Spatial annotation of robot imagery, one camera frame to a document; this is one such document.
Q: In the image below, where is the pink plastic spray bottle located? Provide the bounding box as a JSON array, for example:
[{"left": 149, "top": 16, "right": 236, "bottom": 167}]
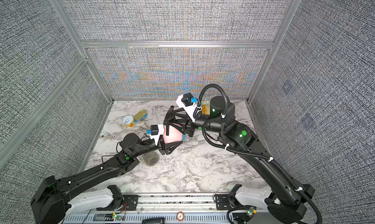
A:
[{"left": 163, "top": 126, "right": 182, "bottom": 144}]

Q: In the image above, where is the black spray nozzle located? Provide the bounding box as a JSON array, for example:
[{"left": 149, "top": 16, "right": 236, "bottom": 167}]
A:
[{"left": 163, "top": 106, "right": 175, "bottom": 136}]

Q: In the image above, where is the grey translucent bottle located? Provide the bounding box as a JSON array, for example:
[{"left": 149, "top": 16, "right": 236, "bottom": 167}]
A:
[{"left": 143, "top": 151, "right": 160, "bottom": 167}]

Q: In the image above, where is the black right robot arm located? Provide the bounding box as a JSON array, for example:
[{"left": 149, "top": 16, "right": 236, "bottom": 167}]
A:
[{"left": 164, "top": 93, "right": 322, "bottom": 224}]

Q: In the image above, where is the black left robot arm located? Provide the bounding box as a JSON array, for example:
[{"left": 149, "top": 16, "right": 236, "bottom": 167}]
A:
[{"left": 30, "top": 133, "right": 185, "bottom": 224}]

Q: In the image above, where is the light green wavy plate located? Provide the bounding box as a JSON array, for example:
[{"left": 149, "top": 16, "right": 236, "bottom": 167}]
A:
[{"left": 201, "top": 100, "right": 211, "bottom": 115}]

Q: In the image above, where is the gold rectangular tin can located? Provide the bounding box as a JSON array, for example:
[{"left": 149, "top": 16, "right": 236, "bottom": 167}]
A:
[{"left": 134, "top": 110, "right": 147, "bottom": 122}]

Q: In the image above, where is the round white-lid can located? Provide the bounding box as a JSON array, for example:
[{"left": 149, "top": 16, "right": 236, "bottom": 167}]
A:
[{"left": 123, "top": 115, "right": 135, "bottom": 128}]

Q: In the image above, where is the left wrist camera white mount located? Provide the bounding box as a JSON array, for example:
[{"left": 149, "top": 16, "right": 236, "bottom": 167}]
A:
[{"left": 146, "top": 124, "right": 164, "bottom": 147}]

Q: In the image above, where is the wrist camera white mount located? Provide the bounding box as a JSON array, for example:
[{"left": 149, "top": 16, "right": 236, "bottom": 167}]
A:
[
  {"left": 146, "top": 124, "right": 164, "bottom": 147},
  {"left": 176, "top": 93, "right": 202, "bottom": 122}
]

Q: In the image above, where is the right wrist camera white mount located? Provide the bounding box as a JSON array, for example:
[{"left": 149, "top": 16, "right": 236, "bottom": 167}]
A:
[{"left": 176, "top": 93, "right": 202, "bottom": 122}]

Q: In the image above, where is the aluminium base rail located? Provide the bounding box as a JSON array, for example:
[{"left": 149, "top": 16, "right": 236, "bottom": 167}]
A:
[{"left": 58, "top": 192, "right": 305, "bottom": 224}]

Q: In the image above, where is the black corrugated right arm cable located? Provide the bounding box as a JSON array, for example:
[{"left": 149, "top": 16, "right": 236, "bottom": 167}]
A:
[{"left": 193, "top": 83, "right": 323, "bottom": 224}]

